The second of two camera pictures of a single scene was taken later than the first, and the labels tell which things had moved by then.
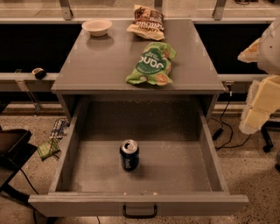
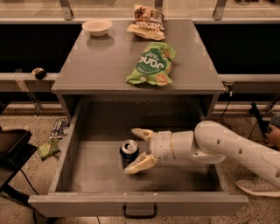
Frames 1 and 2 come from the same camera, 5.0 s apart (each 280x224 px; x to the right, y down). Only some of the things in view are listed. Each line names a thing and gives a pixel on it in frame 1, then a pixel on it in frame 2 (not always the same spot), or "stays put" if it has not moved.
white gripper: (270, 50) → (161, 144)
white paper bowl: (97, 27) stays put
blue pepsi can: (129, 155) stays put
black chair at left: (15, 152) stays put
